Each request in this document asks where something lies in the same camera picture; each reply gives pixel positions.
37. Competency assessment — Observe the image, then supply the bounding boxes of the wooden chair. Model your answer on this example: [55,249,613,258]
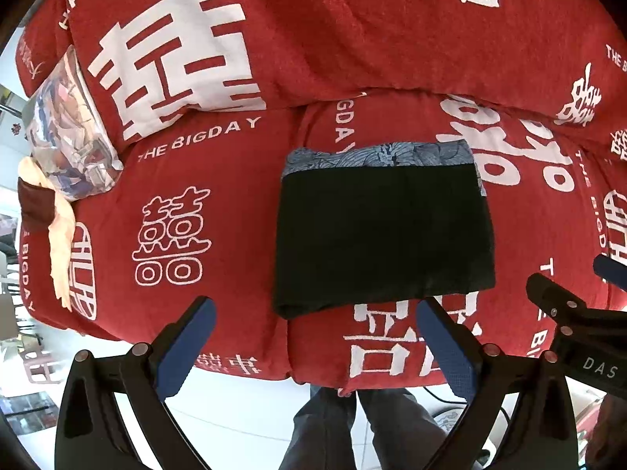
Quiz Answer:
[20,338,54,385]

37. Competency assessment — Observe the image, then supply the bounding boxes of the black cable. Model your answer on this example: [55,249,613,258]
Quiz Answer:
[421,384,461,405]

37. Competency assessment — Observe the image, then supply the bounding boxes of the red printed blanket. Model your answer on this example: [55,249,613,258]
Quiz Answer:
[14,0,627,397]

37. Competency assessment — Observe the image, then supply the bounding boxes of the beige cloth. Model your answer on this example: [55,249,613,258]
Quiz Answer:
[18,157,76,309]

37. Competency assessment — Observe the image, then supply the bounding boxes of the black pants with patterned waistband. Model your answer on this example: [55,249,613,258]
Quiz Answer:
[272,139,497,320]

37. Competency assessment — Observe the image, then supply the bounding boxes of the printed pillow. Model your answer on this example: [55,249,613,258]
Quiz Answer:
[22,45,124,202]

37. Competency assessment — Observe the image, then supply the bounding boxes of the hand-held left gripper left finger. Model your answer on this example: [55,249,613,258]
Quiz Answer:
[55,296,217,470]

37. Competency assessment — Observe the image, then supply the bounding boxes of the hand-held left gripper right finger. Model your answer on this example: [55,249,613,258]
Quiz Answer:
[416,296,584,470]

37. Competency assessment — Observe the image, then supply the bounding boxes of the dark red cloth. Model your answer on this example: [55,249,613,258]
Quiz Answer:
[17,176,57,228]

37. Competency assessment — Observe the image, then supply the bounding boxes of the patterned slipper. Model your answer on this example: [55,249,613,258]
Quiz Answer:
[433,409,466,434]

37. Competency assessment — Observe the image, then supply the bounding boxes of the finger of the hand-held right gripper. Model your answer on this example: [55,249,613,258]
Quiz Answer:
[593,253,627,289]
[526,273,596,326]

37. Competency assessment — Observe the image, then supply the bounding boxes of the person's legs in grey trousers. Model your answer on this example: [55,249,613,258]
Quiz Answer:
[278,384,444,470]

